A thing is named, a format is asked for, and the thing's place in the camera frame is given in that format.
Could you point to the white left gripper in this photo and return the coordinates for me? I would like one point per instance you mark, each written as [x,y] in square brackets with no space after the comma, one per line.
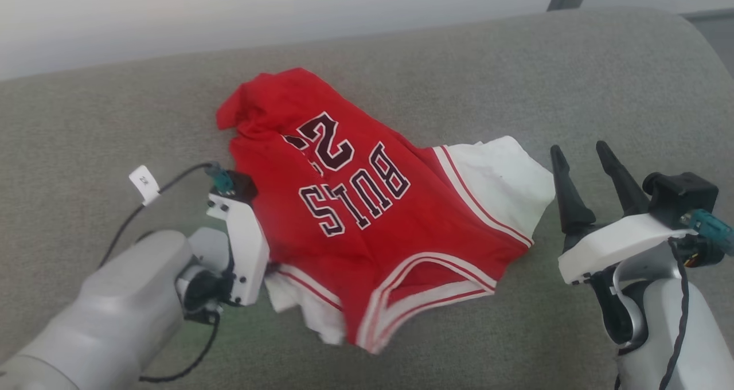
[249,258]

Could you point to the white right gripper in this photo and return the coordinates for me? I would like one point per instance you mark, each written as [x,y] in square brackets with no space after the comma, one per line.
[619,241]

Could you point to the red white basketball jersey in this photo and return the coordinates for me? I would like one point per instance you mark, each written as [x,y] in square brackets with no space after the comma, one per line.
[373,229]

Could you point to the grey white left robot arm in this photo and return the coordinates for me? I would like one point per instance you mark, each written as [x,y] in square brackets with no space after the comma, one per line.
[114,309]

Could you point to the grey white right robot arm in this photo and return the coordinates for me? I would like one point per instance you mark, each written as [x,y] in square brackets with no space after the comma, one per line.
[708,344]

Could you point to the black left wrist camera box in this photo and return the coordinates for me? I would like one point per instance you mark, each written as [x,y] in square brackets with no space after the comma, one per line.
[243,188]

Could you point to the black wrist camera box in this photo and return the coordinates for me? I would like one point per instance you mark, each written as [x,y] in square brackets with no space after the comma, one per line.
[682,198]
[243,188]

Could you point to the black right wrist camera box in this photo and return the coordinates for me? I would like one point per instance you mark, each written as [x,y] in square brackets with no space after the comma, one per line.
[682,198]

